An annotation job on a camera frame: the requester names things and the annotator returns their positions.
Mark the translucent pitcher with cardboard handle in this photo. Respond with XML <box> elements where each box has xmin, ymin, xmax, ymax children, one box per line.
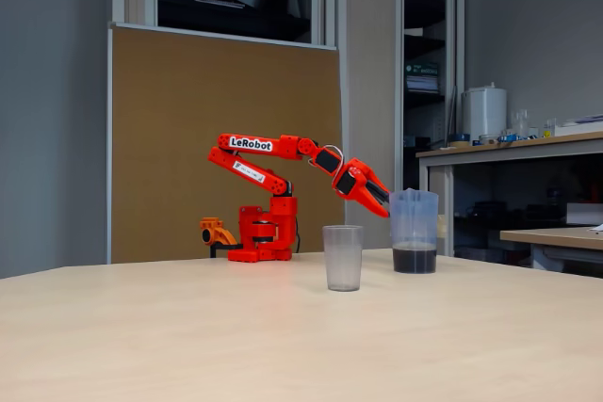
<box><xmin>388</xmin><ymin>188</ymin><xmax>447</xmax><ymax>275</ymax></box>

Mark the clear plastic cup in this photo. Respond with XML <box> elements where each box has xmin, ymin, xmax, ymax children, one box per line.
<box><xmin>322</xmin><ymin>224</ymin><xmax>365</xmax><ymax>293</ymax></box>

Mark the stack of white papers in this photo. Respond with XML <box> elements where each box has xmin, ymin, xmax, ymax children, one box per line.
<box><xmin>405</xmin><ymin>74</ymin><xmax>442</xmax><ymax>94</ymax></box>

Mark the white cylindrical canister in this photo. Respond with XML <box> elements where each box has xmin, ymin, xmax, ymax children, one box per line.
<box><xmin>460</xmin><ymin>82</ymin><xmax>509</xmax><ymax>144</ymax></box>

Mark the grey workbench wooden top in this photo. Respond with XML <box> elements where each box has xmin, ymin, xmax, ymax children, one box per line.
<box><xmin>416</xmin><ymin>131</ymin><xmax>603</xmax><ymax>257</ymax></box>

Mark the tall grey cabinet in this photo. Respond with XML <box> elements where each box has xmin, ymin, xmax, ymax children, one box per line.
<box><xmin>334</xmin><ymin>0</ymin><xmax>466</xmax><ymax>256</ymax></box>

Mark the orange table clamp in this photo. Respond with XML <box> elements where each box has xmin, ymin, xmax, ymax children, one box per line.
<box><xmin>199</xmin><ymin>217</ymin><xmax>244</xmax><ymax>259</ymax></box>

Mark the clear drinking glass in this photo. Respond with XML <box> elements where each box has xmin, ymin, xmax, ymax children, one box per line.
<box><xmin>511</xmin><ymin>108</ymin><xmax>530</xmax><ymax>137</ymax></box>

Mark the small wooden top table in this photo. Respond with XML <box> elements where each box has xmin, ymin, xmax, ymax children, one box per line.
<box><xmin>499</xmin><ymin>225</ymin><xmax>603</xmax><ymax>277</ymax></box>

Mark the brown cork pin board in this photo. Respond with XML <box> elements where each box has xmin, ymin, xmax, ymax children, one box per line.
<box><xmin>106</xmin><ymin>21</ymin><xmax>346</xmax><ymax>265</ymax></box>

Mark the white flat box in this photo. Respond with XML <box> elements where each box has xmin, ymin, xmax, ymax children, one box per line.
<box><xmin>553</xmin><ymin>114</ymin><xmax>603</xmax><ymax>138</ymax></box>

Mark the white storage box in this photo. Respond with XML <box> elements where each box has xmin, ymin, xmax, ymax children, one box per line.
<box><xmin>566</xmin><ymin>202</ymin><xmax>603</xmax><ymax>226</ymax></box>

